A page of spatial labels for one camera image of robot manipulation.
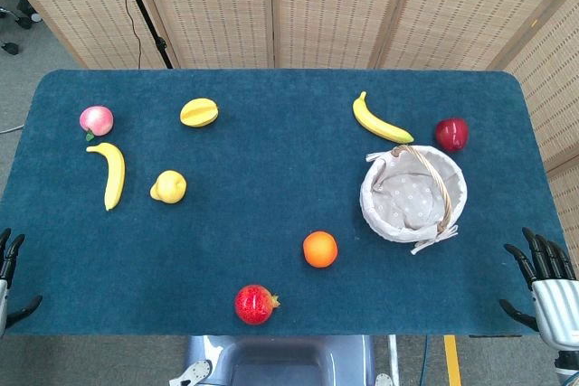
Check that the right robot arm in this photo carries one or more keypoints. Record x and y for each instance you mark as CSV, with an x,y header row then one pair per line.
x,y
569,364

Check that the white floor post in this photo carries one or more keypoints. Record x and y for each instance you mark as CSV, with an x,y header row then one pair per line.
x,y
394,359

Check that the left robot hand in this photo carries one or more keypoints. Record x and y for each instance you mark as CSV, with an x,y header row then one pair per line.
x,y
3,300

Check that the yellow toy pear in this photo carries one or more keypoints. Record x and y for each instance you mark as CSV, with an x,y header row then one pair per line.
x,y
168,187

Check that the orange toy orange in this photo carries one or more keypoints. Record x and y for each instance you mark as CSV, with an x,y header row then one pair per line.
x,y
320,249

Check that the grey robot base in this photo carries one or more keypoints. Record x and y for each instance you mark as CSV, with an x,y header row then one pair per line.
x,y
280,361

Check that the pink toy peach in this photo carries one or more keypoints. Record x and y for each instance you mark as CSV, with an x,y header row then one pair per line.
x,y
96,120

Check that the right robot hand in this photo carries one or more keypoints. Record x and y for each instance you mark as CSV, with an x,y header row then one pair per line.
x,y
556,309

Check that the red toy pomegranate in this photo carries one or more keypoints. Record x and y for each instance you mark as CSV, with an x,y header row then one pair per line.
x,y
254,305

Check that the black office chair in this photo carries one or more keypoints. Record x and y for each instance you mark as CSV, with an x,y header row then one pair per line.
x,y
13,6

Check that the black tripod pole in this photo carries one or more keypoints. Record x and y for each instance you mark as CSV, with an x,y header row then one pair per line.
x,y
145,11

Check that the yellow toy starfruit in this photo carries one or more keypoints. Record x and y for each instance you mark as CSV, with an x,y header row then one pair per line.
x,y
199,112

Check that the yellow toy banana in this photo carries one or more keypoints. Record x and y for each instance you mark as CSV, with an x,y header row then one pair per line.
x,y
376,126
116,173

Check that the blue table cloth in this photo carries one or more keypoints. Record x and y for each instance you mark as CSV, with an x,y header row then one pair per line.
x,y
271,178

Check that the red toy apple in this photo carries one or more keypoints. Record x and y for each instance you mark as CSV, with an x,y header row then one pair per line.
x,y
451,134

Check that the wicker basket with cloth liner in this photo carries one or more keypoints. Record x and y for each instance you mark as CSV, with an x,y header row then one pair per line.
x,y
407,198

